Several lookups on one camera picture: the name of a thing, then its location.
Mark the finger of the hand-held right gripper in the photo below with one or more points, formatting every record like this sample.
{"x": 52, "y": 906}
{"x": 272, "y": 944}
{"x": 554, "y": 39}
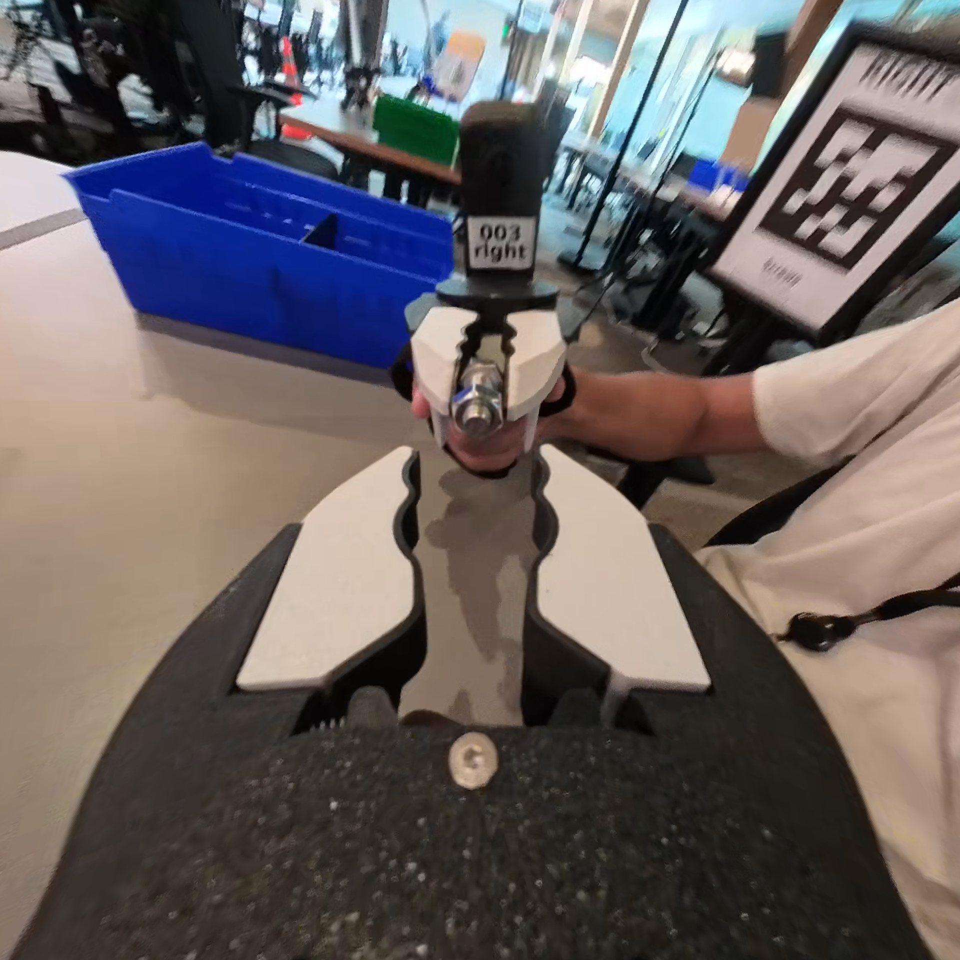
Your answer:
{"x": 435, "y": 367}
{"x": 532, "y": 367}

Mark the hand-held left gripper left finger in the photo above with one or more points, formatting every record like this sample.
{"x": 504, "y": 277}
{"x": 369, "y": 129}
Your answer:
{"x": 337, "y": 592}

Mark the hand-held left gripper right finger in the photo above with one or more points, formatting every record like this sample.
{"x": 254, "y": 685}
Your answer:
{"x": 615, "y": 592}

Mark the steel hex nut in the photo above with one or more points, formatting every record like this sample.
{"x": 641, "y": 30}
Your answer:
{"x": 459, "y": 405}

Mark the steel hex bolt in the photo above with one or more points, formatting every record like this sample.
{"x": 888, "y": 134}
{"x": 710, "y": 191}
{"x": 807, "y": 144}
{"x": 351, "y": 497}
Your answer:
{"x": 480, "y": 420}

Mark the blue plastic bin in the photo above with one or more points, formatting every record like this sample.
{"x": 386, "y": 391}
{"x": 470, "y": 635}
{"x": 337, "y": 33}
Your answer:
{"x": 225, "y": 270}

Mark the person's right hand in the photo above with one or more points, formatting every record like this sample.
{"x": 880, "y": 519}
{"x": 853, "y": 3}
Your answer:
{"x": 570, "y": 412}

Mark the green plastic bin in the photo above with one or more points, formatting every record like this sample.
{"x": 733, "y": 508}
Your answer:
{"x": 416, "y": 131}

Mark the small wooden board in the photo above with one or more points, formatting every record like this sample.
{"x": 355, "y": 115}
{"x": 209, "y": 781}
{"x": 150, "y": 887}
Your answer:
{"x": 461, "y": 64}

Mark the black tripod pole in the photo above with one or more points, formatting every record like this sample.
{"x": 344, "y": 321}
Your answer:
{"x": 637, "y": 112}

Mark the wooden office desk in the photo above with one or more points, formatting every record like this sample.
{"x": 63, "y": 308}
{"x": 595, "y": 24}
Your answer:
{"x": 337, "y": 139}

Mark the black bin divider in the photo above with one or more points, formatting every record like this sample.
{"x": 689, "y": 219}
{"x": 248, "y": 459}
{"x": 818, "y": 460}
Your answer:
{"x": 321, "y": 231}

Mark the orange traffic cone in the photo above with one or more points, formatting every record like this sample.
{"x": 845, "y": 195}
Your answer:
{"x": 289, "y": 67}

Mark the black office chair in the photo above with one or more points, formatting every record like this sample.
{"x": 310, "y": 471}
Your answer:
{"x": 217, "y": 75}

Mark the framed marker sign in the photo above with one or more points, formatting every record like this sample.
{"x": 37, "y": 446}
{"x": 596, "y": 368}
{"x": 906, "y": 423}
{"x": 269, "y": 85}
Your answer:
{"x": 847, "y": 187}

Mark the wooden post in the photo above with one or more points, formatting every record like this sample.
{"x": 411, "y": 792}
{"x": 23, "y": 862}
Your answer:
{"x": 814, "y": 26}

